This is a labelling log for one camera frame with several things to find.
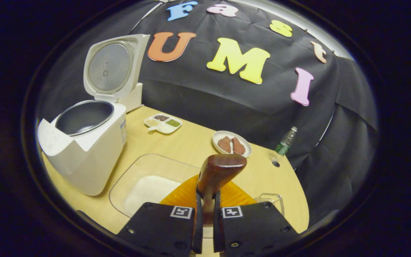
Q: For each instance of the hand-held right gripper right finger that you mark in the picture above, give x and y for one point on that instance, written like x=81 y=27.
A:
x=255 y=228

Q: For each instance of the green label water bottle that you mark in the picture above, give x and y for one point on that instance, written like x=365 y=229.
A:
x=284 y=144

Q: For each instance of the white toaster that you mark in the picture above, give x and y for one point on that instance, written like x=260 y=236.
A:
x=134 y=100

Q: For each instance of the white rice cooker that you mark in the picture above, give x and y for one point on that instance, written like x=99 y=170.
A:
x=87 y=157

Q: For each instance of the brown meat piece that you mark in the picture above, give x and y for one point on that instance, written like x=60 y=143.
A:
x=224 y=144
x=238 y=146

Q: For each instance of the small dark round cap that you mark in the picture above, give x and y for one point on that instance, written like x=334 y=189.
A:
x=276 y=163

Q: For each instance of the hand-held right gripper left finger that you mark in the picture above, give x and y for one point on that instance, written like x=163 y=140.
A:
x=159 y=228

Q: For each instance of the clear chopstick holder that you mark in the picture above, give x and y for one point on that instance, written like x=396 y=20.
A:
x=271 y=200

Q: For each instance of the white divided condiment dish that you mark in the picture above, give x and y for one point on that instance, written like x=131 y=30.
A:
x=162 y=128

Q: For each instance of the clear plastic rice box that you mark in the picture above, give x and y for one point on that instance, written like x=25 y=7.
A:
x=145 y=166

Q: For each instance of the heap of white rice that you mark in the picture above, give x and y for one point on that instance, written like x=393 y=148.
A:
x=150 y=192

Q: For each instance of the brown wooden spoon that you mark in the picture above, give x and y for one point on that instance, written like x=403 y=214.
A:
x=219 y=169

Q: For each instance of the round white plate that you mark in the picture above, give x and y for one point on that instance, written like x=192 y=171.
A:
x=227 y=134

